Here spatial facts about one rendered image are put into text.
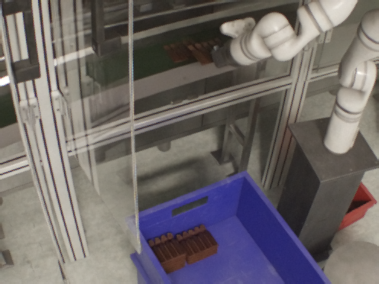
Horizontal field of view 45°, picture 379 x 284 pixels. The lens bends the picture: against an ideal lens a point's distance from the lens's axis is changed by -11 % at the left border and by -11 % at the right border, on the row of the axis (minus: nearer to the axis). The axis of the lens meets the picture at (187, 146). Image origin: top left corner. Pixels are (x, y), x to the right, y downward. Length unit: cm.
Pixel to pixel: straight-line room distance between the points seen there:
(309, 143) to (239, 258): 43
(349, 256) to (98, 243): 93
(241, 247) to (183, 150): 69
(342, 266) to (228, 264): 39
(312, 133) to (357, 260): 47
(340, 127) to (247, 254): 52
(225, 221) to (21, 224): 82
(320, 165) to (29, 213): 116
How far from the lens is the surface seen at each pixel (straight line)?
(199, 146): 219
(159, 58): 152
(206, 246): 155
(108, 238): 189
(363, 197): 206
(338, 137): 145
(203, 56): 134
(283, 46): 101
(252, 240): 165
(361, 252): 169
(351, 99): 138
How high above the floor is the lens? 159
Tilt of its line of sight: 46 degrees down
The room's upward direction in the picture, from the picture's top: 4 degrees clockwise
